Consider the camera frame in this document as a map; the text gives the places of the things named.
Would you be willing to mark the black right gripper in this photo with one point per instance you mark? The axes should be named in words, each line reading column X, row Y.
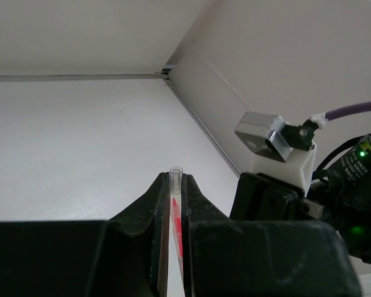
column 340, row 195

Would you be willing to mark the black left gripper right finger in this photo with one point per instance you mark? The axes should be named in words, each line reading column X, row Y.
column 223, row 257

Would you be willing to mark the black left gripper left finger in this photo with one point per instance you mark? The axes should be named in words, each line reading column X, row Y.
column 126, row 255

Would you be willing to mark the pink clear pen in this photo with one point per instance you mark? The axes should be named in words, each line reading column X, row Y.
column 177, row 229

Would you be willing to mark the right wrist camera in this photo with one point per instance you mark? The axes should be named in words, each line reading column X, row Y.
column 280, row 150

